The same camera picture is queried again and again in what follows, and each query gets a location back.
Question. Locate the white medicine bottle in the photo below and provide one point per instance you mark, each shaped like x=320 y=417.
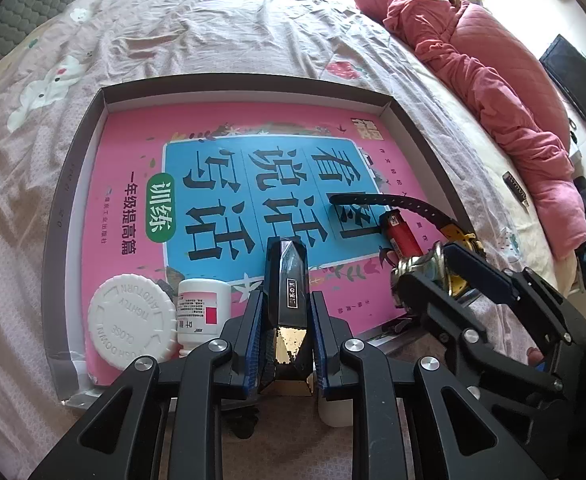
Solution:
x=198 y=310

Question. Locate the pink and blue book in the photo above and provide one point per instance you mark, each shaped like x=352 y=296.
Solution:
x=133 y=160

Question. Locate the small black flat bar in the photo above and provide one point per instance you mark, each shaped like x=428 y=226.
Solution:
x=515 y=187

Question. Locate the black faceted bottle gold base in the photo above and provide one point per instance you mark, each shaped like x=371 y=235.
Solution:
x=288 y=280

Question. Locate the pink quilt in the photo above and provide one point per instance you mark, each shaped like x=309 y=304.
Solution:
x=498 y=60

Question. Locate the white earbuds case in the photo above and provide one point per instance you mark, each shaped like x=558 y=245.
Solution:
x=335 y=412

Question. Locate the round metal cup gold rim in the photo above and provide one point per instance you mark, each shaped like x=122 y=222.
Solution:
x=420 y=265

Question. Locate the large white bottle cap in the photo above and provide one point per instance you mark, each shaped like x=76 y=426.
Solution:
x=128 y=320

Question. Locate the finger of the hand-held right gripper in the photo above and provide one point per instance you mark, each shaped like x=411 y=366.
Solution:
x=438 y=310
x=483 y=270

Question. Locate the black and yellow wristwatch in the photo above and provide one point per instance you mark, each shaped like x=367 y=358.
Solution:
x=398 y=202

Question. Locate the grey quilted headboard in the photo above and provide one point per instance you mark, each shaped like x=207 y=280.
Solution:
x=23 y=10

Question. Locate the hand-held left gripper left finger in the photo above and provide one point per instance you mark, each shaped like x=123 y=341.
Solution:
x=255 y=340

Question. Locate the black flat screen monitor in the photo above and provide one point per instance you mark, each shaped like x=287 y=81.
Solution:
x=578 y=80

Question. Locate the grey cardboard box tray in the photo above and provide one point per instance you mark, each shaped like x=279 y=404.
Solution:
x=68 y=185

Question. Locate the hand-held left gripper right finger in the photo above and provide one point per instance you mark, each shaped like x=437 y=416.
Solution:
x=320 y=340

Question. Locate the pink floral bed sheet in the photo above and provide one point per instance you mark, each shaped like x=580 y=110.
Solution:
x=223 y=35

